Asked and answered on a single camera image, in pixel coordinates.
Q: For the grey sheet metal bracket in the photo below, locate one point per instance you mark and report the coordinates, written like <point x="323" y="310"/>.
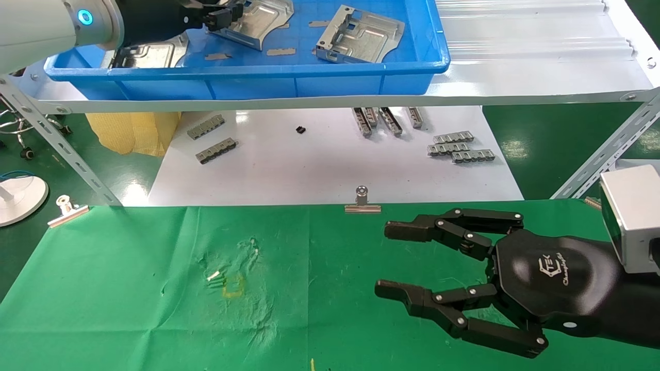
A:
<point x="154" y="56"/>
<point x="263" y="23"/>
<point x="366" y="41"/>

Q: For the chrome wheeled stool base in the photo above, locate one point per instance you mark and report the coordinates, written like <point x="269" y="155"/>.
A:
<point x="20" y="126"/>

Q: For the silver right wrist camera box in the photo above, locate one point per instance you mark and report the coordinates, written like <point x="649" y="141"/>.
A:
<point x="634" y="216"/>

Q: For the white ribbed panel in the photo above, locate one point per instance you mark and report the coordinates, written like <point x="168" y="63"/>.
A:
<point x="536" y="49"/>

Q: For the small grey slotted metal part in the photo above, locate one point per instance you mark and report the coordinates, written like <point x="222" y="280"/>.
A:
<point x="206" y="127"/>
<point x="216" y="151"/>
<point x="362" y="123"/>
<point x="415" y="117"/>
<point x="447" y="149"/>
<point x="454" y="137"/>
<point x="372" y="116"/>
<point x="473" y="156"/>
<point x="390" y="121"/>

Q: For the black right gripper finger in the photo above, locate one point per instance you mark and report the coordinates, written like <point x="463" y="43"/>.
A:
<point x="407" y="231"/>

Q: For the grey metal shelf rack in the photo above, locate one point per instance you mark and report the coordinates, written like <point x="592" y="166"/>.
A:
<point x="490" y="90"/>

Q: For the white round stand base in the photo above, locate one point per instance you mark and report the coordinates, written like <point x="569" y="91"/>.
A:
<point x="26" y="198"/>

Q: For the silver binder clip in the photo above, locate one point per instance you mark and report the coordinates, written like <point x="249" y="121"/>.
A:
<point x="593" y="203"/>
<point x="362" y="208"/>
<point x="67" y="216"/>

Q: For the white floor sheet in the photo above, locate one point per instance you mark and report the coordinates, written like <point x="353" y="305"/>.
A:
<point x="309" y="165"/>

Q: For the tiny white scrap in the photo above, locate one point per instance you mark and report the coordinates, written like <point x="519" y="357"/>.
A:
<point x="213" y="276"/>

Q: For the green table cloth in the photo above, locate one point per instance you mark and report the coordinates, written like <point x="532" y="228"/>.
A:
<point x="309" y="288"/>

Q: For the blue plastic tray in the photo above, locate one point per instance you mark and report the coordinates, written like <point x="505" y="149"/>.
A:
<point x="258" y="85"/>

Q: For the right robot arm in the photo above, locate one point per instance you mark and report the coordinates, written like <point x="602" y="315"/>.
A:
<point x="639" y="309"/>

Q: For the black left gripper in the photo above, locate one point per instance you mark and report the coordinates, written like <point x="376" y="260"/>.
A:
<point x="154" y="20"/>

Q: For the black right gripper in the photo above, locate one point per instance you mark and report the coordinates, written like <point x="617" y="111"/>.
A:
<point x="557" y="278"/>

